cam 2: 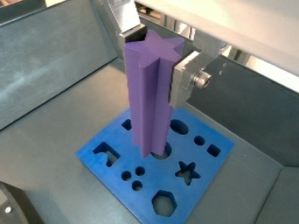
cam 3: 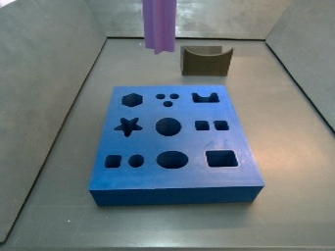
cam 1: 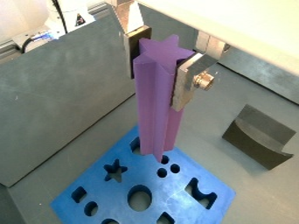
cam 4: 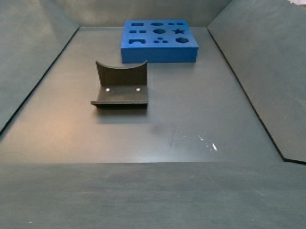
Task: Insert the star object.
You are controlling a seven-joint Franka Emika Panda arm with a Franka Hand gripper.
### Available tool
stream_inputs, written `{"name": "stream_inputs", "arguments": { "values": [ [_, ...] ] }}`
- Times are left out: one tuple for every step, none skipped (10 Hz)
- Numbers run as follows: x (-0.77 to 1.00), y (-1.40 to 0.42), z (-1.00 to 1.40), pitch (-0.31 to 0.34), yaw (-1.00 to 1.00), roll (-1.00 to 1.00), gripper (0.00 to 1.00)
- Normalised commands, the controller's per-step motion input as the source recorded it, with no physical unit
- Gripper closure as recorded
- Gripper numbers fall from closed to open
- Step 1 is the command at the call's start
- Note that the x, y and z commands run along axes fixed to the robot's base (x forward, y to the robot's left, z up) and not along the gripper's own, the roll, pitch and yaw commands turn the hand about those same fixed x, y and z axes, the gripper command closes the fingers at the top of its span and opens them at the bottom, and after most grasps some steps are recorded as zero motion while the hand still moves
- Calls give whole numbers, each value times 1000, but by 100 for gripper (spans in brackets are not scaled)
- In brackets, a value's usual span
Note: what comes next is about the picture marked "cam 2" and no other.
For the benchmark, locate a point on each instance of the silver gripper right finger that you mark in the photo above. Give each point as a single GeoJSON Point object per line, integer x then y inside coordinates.
{"type": "Point", "coordinates": [188, 72]}

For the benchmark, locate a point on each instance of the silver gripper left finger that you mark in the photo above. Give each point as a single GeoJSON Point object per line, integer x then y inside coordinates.
{"type": "Point", "coordinates": [130, 29]}

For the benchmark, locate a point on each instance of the purple star-shaped peg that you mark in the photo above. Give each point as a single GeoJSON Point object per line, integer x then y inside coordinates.
{"type": "Point", "coordinates": [150, 60]}

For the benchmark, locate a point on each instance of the blue shape-sorting board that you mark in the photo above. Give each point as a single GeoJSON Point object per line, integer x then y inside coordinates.
{"type": "Point", "coordinates": [159, 187]}

